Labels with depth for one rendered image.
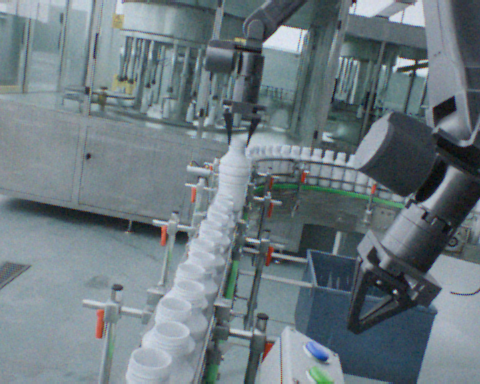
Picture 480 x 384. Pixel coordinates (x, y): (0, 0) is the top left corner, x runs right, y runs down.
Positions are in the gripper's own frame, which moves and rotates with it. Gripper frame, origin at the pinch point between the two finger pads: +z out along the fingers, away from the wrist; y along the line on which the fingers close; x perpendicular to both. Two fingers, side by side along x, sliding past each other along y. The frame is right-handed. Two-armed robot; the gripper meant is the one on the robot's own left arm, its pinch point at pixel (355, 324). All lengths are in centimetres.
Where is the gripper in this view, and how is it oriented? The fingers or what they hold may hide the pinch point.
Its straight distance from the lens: 61.6
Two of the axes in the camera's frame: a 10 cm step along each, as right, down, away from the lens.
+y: -0.6, 1.9, -9.8
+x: 8.6, 5.1, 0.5
